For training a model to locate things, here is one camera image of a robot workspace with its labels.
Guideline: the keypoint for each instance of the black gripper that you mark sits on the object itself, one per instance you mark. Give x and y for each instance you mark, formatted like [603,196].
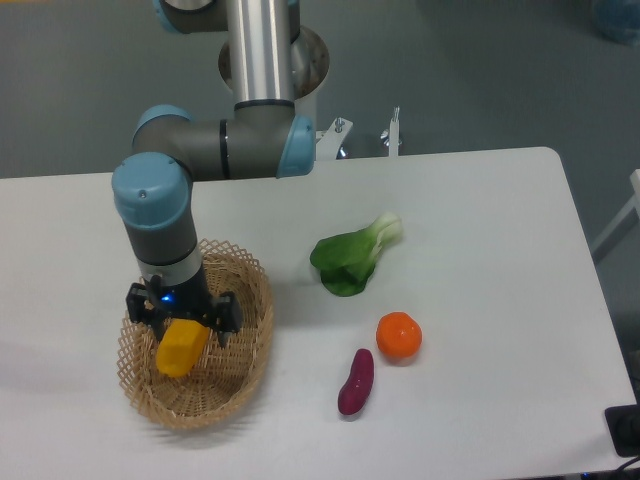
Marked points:
[152,303]

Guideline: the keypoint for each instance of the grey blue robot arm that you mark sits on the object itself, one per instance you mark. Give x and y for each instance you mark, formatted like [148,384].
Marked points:
[266,137]

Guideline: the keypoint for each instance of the woven wicker basket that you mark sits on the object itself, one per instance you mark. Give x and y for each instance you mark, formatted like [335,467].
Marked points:
[223,379]

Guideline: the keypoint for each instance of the green bok choy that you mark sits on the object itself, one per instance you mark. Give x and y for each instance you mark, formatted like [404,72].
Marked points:
[346,261]

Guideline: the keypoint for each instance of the purple sweet potato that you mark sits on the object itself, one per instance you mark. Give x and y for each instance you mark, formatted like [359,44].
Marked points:
[357,388]

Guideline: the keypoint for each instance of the orange tangerine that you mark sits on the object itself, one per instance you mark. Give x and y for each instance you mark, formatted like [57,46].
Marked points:
[398,335]

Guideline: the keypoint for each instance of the black device at table edge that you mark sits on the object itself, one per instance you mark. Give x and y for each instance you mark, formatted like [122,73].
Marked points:
[623,426]

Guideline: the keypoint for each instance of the blue object top right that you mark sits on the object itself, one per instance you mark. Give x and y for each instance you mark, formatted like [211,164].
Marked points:
[618,20]

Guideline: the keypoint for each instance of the white frame at right edge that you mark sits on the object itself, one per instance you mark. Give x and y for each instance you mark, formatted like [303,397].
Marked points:
[619,226]

